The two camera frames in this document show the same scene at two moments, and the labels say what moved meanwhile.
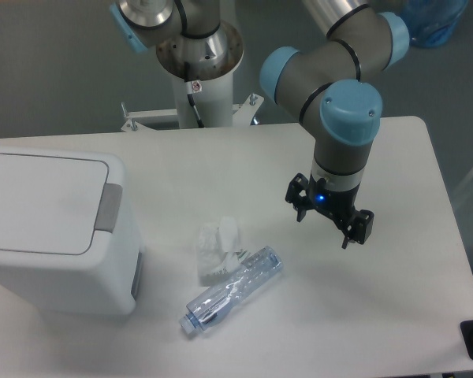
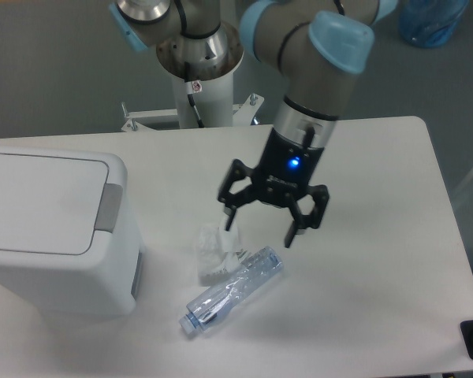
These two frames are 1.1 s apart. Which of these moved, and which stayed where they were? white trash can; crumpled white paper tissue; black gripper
Moved: black gripper
Stayed: white trash can; crumpled white paper tissue
